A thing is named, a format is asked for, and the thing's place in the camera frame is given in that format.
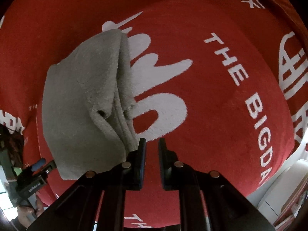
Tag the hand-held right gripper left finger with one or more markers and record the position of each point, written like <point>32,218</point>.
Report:
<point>142,160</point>

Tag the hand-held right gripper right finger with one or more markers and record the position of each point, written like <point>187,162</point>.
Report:
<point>161,160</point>

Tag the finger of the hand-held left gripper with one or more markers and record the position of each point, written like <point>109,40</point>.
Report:
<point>39,163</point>
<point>50,165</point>

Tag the grey small garment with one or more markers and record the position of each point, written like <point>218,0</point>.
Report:
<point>81,105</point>

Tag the person's left hand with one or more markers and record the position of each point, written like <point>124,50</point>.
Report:
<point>28,213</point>

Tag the dark patterned cloth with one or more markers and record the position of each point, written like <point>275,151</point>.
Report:
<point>13,144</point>

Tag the red printed blanket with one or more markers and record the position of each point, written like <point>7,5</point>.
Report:
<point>216,96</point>

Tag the white furniture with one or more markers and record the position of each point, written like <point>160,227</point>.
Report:
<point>284,180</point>

